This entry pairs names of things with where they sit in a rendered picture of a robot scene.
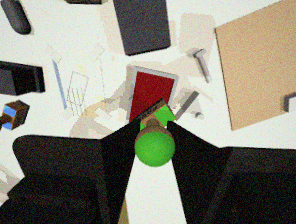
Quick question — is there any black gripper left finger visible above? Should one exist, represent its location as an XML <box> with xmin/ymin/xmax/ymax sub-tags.
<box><xmin>12</xmin><ymin>119</ymin><xmax>140</xmax><ymax>224</ymax></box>

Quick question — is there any red ink pad in grey tray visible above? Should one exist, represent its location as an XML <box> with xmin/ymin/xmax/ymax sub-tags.
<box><xmin>125</xmin><ymin>66</ymin><xmax>180</xmax><ymax>125</ymax></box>

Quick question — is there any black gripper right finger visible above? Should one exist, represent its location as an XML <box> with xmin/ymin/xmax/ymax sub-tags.
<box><xmin>166</xmin><ymin>121</ymin><xmax>296</xmax><ymax>224</ymax></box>

